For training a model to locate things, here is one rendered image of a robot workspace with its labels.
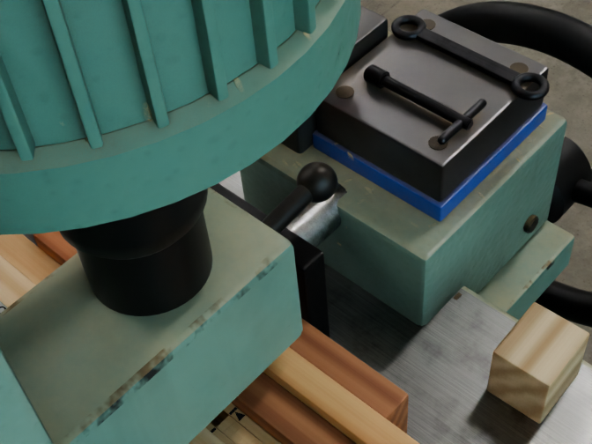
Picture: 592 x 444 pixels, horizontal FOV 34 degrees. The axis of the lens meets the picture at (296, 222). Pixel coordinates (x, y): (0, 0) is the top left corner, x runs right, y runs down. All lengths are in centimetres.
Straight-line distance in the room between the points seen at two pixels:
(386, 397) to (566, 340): 10
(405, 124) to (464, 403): 15
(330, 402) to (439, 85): 18
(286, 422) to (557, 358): 14
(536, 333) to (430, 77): 15
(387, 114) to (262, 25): 28
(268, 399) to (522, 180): 20
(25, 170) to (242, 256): 18
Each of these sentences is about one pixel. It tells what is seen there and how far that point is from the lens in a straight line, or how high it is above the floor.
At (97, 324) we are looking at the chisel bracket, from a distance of 39.
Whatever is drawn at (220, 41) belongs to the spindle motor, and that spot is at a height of 121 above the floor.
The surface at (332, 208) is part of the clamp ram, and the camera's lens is 52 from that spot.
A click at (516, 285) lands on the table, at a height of 87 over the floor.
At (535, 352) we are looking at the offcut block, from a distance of 49.
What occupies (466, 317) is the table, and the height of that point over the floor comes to 90.
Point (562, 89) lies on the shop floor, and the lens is 205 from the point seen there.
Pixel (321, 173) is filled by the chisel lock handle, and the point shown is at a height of 102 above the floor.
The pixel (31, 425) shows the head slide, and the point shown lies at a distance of 28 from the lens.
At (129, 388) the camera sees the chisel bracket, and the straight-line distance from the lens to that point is 37.
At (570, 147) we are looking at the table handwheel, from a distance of 73.
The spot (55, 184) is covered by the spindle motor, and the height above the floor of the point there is 119.
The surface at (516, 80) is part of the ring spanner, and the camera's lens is 52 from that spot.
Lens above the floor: 135
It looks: 49 degrees down
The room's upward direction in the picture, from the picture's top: 6 degrees counter-clockwise
